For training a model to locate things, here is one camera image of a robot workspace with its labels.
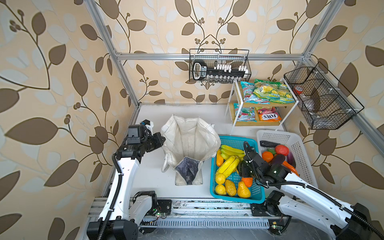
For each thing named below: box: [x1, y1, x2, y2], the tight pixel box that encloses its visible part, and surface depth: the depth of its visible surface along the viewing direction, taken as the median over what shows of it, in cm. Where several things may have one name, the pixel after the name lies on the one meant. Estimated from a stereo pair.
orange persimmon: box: [241, 177, 254, 188], surface depth 79 cm
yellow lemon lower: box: [215, 173, 226, 185], surface depth 79 cm
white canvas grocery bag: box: [160, 114, 222, 186], surface depth 82 cm
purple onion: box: [287, 151, 297, 168], surface depth 89 cm
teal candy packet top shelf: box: [240, 81, 271, 105], surface depth 76 cm
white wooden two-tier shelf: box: [225, 77, 299, 136], surface depth 80 cm
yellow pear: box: [237, 181, 251, 198], surface depth 76 cm
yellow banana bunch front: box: [218, 155, 240, 178], surface depth 82 cm
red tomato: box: [275, 144, 290, 156], surface depth 90 cm
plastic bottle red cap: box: [293, 86, 319, 113], surface depth 81 cm
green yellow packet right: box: [278, 83, 296, 104], surface depth 77 cm
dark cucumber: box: [259, 140, 281, 148], surface depth 96 cm
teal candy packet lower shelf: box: [233, 103, 257, 123], surface depth 91 cm
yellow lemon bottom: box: [215, 184, 227, 196], surface depth 78 cm
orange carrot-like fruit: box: [216, 149, 224, 167], surface depth 88 cm
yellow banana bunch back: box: [220, 144, 245, 162], surface depth 90 cm
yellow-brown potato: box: [225, 179, 237, 197], surface depth 78 cm
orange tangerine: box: [261, 151, 274, 163], surface depth 87 cm
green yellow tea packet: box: [253, 78, 281, 102], surface depth 75 cm
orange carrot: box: [282, 160, 300, 177], surface depth 86 cm
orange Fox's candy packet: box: [257, 106, 282, 122], surface depth 93 cm
